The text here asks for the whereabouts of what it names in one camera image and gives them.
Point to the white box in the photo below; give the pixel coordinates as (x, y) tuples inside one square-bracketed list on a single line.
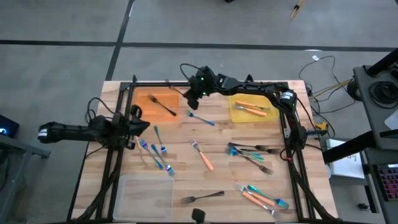
[(345, 168)]

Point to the blue and orange cutlery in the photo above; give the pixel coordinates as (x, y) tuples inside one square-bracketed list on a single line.
[(252, 199)]

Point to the black device with blue light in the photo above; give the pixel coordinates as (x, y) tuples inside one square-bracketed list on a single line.
[(9, 124)]

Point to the red clip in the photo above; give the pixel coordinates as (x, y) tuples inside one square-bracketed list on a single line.
[(290, 158)]

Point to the white floor tag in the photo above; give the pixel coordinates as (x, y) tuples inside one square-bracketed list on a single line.
[(315, 58)]

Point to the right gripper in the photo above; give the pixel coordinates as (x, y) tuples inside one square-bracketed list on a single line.
[(209, 81)]

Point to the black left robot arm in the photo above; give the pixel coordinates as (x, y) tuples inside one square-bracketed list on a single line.
[(71, 132)]

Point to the black aluminium table frame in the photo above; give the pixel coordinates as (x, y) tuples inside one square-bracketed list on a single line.
[(149, 84)]

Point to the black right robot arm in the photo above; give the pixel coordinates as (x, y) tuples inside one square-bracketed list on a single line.
[(255, 88)]

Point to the distant silver fork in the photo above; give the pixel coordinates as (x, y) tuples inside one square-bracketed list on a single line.
[(152, 156)]

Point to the iridescent blue spoon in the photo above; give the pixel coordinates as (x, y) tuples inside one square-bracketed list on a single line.
[(253, 154)]

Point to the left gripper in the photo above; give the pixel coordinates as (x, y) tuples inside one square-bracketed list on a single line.
[(126, 129)]

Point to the black metal beam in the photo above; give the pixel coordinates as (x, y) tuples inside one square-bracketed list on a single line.
[(348, 147)]

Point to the clear plastic bin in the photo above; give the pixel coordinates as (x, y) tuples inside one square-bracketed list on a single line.
[(140, 202)]

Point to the yellow translucent plastic bin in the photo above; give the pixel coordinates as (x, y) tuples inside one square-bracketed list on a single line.
[(245, 118)]

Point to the black spoon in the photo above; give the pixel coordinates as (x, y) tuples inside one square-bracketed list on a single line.
[(264, 151)]

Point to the yellow connector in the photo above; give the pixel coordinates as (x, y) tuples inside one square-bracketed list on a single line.
[(321, 127)]

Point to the black backlit keyboard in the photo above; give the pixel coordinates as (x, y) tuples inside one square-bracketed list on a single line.
[(388, 183)]

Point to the grey metal bench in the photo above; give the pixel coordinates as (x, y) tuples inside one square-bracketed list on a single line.
[(31, 150)]

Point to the orange translucent plastic bin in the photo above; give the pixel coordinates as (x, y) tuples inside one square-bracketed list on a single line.
[(143, 109)]

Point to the grey equipment cart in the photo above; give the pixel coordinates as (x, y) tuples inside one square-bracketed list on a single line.
[(370, 124)]

